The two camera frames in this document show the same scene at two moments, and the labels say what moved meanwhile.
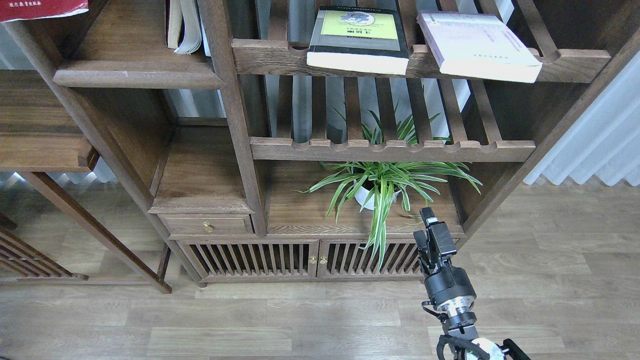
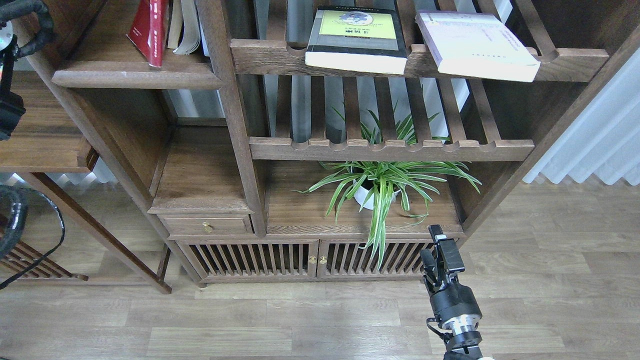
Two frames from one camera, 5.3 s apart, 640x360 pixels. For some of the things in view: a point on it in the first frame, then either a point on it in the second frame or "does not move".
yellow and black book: (364, 39) does not move
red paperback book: (16, 10) → (147, 30)
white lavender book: (478, 45) does not move
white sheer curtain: (604, 141) does not move
